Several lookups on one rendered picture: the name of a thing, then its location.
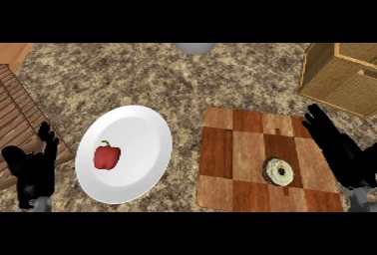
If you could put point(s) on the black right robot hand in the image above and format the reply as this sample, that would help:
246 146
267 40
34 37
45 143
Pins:
343 149

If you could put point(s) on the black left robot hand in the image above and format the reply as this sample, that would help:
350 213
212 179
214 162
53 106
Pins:
32 172

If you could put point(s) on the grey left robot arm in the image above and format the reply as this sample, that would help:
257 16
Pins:
41 204

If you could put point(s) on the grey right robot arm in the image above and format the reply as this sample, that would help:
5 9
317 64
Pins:
362 199

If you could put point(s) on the brown slatted wooden board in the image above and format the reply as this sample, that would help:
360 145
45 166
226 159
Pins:
19 126

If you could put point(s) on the white frosted cupcake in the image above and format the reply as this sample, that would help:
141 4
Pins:
277 171

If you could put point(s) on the checkered wooden cutting board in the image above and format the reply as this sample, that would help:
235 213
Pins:
264 159

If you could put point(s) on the tan wicker basket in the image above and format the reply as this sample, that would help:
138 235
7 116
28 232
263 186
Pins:
340 77

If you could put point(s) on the red bell pepper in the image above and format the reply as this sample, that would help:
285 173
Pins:
106 157

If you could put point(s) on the white oval plate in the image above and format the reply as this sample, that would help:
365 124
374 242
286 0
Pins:
124 154

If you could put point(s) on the pale wooden panel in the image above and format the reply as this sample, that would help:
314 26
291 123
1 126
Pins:
13 53

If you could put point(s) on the grey rounded object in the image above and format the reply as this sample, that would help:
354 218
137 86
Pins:
193 48

